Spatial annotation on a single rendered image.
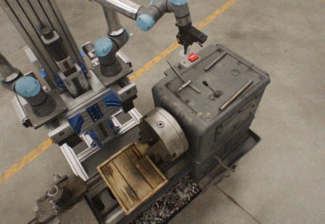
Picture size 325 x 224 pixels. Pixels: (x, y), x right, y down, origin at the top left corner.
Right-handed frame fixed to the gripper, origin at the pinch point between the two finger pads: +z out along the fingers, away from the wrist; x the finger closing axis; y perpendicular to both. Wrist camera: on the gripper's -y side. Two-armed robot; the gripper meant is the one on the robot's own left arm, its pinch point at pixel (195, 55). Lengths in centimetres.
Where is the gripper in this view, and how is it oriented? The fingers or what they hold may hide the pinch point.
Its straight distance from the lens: 136.3
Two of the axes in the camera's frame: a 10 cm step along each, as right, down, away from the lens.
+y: -6.9, -3.5, 6.3
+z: 2.9, 6.6, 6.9
